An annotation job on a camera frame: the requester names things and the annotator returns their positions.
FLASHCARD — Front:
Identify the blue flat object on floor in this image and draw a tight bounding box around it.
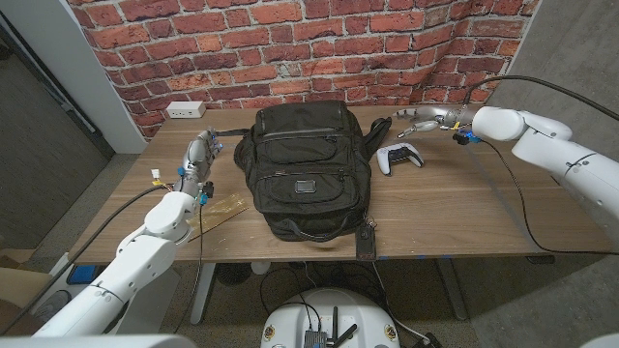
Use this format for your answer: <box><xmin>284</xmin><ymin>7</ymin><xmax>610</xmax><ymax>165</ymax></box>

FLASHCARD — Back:
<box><xmin>67</xmin><ymin>264</ymin><xmax>105</xmax><ymax>285</ymax></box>

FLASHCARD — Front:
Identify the white game controller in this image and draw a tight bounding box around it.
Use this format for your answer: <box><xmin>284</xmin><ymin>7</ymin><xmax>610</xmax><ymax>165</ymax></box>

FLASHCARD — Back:
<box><xmin>375</xmin><ymin>142</ymin><xmax>425</xmax><ymax>177</ymax></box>

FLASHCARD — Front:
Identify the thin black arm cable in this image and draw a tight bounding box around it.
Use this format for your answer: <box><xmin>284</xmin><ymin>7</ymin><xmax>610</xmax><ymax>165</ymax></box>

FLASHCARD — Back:
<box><xmin>172</xmin><ymin>192</ymin><xmax>205</xmax><ymax>334</ymax></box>
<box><xmin>483</xmin><ymin>138</ymin><xmax>619</xmax><ymax>256</ymax></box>

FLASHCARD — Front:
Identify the white robot base with antennas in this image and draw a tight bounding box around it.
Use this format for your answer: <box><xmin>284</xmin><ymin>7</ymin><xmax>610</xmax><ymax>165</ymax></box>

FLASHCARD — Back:
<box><xmin>259</xmin><ymin>288</ymin><xmax>401</xmax><ymax>348</ymax></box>

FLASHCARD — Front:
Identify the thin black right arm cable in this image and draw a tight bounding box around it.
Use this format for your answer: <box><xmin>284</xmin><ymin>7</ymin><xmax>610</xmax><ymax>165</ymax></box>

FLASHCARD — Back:
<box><xmin>483</xmin><ymin>138</ymin><xmax>619</xmax><ymax>256</ymax></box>

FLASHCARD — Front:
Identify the white table leg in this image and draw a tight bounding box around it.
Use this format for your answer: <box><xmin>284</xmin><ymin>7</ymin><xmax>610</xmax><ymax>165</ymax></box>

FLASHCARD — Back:
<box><xmin>434</xmin><ymin>258</ymin><xmax>469</xmax><ymax>322</ymax></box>
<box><xmin>190</xmin><ymin>262</ymin><xmax>218</xmax><ymax>326</ymax></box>

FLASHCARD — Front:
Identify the black fabric backpack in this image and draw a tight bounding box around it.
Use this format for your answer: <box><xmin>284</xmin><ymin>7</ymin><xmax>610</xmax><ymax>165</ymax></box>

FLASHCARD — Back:
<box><xmin>215</xmin><ymin>100</ymin><xmax>393</xmax><ymax>243</ymax></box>

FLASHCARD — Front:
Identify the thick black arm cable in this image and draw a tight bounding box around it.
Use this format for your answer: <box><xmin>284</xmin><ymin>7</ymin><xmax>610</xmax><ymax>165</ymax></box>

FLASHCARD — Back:
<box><xmin>461</xmin><ymin>74</ymin><xmax>619</xmax><ymax>122</ymax></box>
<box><xmin>0</xmin><ymin>186</ymin><xmax>168</xmax><ymax>334</ymax></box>

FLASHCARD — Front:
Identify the white power strip box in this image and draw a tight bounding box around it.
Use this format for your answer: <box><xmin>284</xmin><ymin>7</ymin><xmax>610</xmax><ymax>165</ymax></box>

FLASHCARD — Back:
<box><xmin>165</xmin><ymin>101</ymin><xmax>207</xmax><ymax>120</ymax></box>

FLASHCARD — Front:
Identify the crinkled golden plastic wrap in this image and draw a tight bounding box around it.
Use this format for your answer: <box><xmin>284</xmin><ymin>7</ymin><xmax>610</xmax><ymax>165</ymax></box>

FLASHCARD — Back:
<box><xmin>186</xmin><ymin>192</ymin><xmax>251</xmax><ymax>243</ymax></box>

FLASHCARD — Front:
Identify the red brick print backdrop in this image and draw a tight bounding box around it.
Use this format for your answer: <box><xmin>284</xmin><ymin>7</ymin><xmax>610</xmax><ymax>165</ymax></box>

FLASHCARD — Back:
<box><xmin>67</xmin><ymin>0</ymin><xmax>541</xmax><ymax>141</ymax></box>

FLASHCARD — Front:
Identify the black leather luggage tag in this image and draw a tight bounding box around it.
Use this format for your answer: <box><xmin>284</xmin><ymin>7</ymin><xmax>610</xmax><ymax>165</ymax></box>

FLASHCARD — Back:
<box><xmin>355</xmin><ymin>224</ymin><xmax>378</xmax><ymax>262</ymax></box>

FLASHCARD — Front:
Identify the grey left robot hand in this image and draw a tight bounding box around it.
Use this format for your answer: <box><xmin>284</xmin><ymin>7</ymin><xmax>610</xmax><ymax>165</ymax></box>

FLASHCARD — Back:
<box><xmin>176</xmin><ymin>127</ymin><xmax>224</xmax><ymax>195</ymax></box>

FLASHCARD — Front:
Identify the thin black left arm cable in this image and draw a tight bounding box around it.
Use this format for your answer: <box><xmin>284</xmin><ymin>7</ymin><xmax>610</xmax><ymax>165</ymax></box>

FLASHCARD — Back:
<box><xmin>172</xmin><ymin>192</ymin><xmax>205</xmax><ymax>334</ymax></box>

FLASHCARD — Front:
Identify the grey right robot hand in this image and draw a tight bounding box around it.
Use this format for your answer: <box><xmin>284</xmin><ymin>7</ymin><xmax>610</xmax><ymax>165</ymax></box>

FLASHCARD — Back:
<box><xmin>392</xmin><ymin>104</ymin><xmax>480</xmax><ymax>140</ymax></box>

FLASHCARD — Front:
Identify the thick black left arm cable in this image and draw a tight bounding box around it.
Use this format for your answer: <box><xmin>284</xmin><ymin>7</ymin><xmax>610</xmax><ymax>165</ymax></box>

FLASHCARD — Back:
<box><xmin>0</xmin><ymin>186</ymin><xmax>168</xmax><ymax>334</ymax></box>

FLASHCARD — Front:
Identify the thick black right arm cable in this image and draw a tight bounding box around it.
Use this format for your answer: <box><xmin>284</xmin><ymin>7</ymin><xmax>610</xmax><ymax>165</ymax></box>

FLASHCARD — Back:
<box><xmin>461</xmin><ymin>74</ymin><xmax>619</xmax><ymax>122</ymax></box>

